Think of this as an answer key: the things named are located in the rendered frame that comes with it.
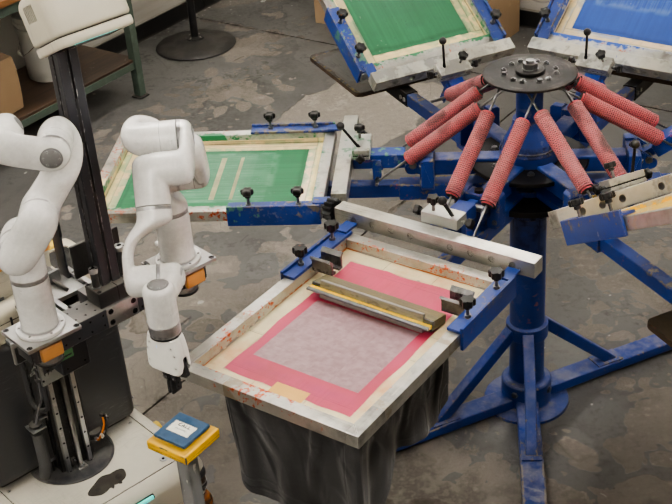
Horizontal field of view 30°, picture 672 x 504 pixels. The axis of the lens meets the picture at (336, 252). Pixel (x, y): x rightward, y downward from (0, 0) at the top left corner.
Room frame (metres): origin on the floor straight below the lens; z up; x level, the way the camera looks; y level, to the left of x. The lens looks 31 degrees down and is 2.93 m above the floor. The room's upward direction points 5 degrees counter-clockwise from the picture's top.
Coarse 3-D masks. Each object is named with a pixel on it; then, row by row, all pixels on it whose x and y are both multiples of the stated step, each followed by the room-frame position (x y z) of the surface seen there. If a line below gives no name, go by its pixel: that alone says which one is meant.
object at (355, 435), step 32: (384, 256) 3.17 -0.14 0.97; (416, 256) 3.12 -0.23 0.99; (288, 288) 3.02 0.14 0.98; (480, 288) 2.97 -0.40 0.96; (256, 320) 2.90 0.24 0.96; (192, 352) 2.73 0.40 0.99; (448, 352) 2.67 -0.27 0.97; (224, 384) 2.58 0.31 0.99; (416, 384) 2.54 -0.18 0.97; (288, 416) 2.45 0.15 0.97; (320, 416) 2.42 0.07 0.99; (384, 416) 2.42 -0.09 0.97
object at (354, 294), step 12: (324, 288) 2.99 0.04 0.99; (336, 288) 2.97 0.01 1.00; (348, 288) 2.95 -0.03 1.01; (336, 300) 2.96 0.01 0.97; (360, 300) 2.91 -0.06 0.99; (372, 300) 2.89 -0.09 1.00; (384, 300) 2.87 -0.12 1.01; (372, 312) 2.88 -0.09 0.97; (396, 312) 2.84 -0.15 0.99; (408, 312) 2.81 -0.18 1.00; (420, 312) 2.80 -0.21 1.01
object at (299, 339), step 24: (360, 264) 3.16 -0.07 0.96; (384, 288) 3.02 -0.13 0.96; (312, 312) 2.93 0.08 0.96; (336, 312) 2.92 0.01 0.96; (360, 312) 2.91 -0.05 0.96; (264, 336) 2.83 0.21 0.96; (288, 336) 2.82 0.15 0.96; (312, 336) 2.81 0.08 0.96; (336, 336) 2.80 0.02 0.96; (240, 360) 2.72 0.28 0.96; (264, 360) 2.72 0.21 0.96; (288, 360) 2.71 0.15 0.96; (312, 360) 2.70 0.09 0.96; (288, 384) 2.60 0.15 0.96
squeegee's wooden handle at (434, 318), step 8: (328, 280) 3.03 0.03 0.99; (336, 280) 3.03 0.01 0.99; (344, 280) 3.03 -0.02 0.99; (352, 288) 2.98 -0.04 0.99; (360, 288) 2.98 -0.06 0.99; (368, 288) 2.98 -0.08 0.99; (376, 296) 2.92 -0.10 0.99; (384, 296) 2.93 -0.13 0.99; (392, 296) 2.93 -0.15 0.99; (400, 304) 2.88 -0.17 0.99; (408, 304) 2.88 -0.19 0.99; (416, 304) 2.88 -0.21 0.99; (424, 312) 2.83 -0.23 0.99; (432, 312) 2.83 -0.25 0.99; (440, 312) 2.83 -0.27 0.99; (424, 320) 2.78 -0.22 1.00; (432, 320) 2.78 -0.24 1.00; (440, 320) 2.80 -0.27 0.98; (432, 328) 2.77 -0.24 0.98
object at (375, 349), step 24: (408, 288) 3.01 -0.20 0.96; (432, 288) 3.00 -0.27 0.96; (360, 336) 2.79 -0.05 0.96; (384, 336) 2.78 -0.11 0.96; (408, 336) 2.77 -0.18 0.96; (336, 360) 2.69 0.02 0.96; (360, 360) 2.68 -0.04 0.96; (384, 360) 2.67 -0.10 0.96; (312, 384) 2.59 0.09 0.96; (336, 384) 2.59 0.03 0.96; (360, 384) 2.58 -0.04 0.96; (336, 408) 2.49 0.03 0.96
